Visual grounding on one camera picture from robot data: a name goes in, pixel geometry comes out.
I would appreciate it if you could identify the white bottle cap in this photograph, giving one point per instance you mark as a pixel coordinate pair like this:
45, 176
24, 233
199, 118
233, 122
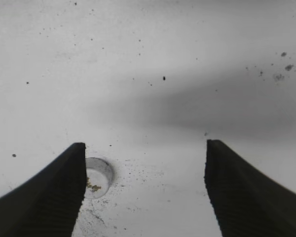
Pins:
99, 178

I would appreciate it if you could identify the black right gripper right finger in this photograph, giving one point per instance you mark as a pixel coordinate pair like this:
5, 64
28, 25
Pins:
246, 202

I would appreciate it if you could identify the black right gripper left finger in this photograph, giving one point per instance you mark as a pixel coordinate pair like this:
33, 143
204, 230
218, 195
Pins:
48, 204

